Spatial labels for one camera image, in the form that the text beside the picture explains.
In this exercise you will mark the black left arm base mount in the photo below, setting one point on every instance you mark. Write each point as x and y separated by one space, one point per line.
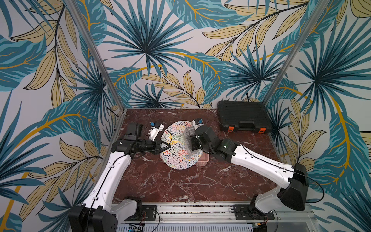
145 213

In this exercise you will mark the aluminium corner post left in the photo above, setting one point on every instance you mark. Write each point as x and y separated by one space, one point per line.
78 19

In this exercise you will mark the colourful squiggle pattern plate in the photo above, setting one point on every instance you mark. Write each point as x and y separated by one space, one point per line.
178 157

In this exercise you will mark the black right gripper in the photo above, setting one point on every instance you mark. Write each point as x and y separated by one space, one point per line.
193 143

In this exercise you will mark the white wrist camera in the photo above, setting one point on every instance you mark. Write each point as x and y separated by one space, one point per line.
198 122
156 127

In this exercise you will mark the aluminium corner post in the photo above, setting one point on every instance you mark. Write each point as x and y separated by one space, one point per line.
78 19
301 38

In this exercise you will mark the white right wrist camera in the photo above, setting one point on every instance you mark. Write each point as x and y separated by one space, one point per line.
198 122

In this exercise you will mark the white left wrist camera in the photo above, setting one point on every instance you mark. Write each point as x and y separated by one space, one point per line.
156 127

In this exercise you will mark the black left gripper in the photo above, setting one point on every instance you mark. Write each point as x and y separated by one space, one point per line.
157 145

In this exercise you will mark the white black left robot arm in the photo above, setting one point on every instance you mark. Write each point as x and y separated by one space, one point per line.
96 213

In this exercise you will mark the grey microfibre cloth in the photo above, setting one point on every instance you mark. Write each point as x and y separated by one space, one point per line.
190 141

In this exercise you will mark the aluminium corner post right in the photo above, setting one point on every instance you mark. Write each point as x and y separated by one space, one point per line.
301 38

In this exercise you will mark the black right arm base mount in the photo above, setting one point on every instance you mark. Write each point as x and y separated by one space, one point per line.
243 212

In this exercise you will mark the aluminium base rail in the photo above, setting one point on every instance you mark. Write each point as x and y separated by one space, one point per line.
220 217

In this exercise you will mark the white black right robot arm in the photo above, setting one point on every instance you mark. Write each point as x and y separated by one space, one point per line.
292 181

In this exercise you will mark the black plastic tool case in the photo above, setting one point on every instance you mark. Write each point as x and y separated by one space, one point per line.
250 116

